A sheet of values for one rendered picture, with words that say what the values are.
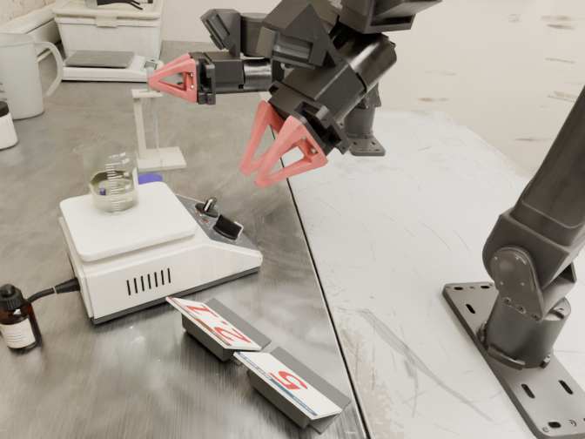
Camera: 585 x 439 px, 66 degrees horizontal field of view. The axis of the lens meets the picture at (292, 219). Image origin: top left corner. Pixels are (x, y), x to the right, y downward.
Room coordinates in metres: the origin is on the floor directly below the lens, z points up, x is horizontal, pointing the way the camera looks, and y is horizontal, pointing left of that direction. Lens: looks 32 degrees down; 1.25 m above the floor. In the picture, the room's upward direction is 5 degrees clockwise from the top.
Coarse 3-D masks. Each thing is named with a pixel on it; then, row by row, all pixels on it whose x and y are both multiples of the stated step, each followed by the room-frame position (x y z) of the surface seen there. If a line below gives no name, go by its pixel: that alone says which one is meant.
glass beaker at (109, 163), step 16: (96, 144) 0.44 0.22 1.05; (112, 144) 0.45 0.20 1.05; (128, 144) 0.42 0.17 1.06; (96, 160) 0.40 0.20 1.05; (112, 160) 0.40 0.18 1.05; (128, 160) 0.42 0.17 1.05; (96, 176) 0.40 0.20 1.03; (112, 176) 0.40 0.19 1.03; (128, 176) 0.41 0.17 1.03; (96, 192) 0.40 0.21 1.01; (112, 192) 0.40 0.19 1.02; (128, 192) 0.41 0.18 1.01; (96, 208) 0.40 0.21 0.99; (112, 208) 0.40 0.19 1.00; (128, 208) 0.41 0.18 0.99
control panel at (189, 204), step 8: (184, 200) 0.49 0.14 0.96; (192, 200) 0.51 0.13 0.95; (192, 208) 0.48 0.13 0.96; (216, 208) 0.52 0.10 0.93; (192, 216) 0.45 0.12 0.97; (200, 216) 0.46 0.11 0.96; (208, 216) 0.48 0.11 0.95; (200, 224) 0.44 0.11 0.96; (208, 224) 0.45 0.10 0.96; (208, 232) 0.42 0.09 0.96; (216, 232) 0.43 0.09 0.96; (216, 240) 0.41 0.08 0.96; (224, 240) 0.42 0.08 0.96; (232, 240) 0.43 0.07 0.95; (240, 240) 0.44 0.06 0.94; (248, 240) 0.46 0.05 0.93; (248, 248) 0.43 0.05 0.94; (256, 248) 0.44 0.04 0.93
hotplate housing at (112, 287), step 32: (64, 224) 0.41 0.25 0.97; (128, 256) 0.36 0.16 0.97; (160, 256) 0.37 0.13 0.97; (192, 256) 0.38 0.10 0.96; (224, 256) 0.41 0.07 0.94; (256, 256) 0.43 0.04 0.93; (64, 288) 0.34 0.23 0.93; (96, 288) 0.33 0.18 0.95; (128, 288) 0.34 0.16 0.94; (160, 288) 0.36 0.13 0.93; (192, 288) 0.39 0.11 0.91; (96, 320) 0.33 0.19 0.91
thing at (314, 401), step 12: (252, 360) 0.27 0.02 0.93; (264, 360) 0.28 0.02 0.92; (276, 372) 0.27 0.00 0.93; (288, 372) 0.28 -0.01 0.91; (288, 384) 0.25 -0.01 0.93; (300, 384) 0.26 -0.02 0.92; (300, 396) 0.24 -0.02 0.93; (312, 396) 0.25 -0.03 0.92; (312, 408) 0.23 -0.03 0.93; (324, 408) 0.24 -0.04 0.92; (336, 408) 0.25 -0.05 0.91
